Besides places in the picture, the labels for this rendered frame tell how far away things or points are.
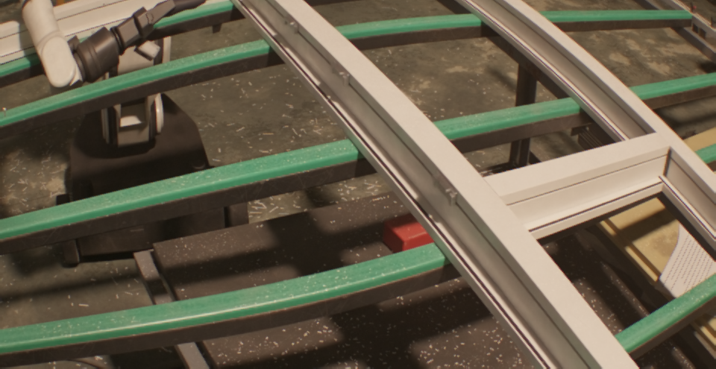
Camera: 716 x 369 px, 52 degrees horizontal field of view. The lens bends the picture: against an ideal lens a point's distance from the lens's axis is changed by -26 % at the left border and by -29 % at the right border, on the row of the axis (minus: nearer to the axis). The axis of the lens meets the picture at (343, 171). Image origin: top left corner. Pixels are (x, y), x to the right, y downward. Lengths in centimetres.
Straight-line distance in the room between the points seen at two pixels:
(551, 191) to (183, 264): 65
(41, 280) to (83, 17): 98
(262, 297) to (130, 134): 149
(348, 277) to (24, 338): 44
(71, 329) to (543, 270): 55
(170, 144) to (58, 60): 116
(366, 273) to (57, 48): 74
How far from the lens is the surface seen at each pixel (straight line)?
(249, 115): 309
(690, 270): 158
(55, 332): 100
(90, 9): 171
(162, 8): 160
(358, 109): 132
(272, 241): 158
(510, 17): 169
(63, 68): 153
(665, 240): 164
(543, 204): 117
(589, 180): 121
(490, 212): 108
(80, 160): 262
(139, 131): 249
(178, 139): 266
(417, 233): 155
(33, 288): 243
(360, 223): 163
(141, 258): 159
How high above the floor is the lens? 155
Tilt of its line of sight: 33 degrees down
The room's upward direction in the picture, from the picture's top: 3 degrees clockwise
